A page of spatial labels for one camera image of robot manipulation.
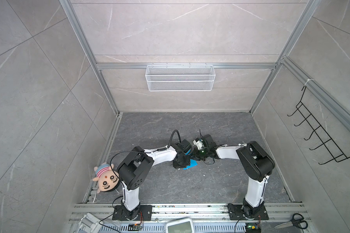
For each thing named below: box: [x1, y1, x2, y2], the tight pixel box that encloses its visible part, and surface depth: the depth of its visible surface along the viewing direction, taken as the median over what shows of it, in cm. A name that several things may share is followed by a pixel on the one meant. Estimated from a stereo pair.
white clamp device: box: [77, 212, 105, 233], surface depth 70 cm
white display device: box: [165, 216, 195, 233], surface depth 68 cm
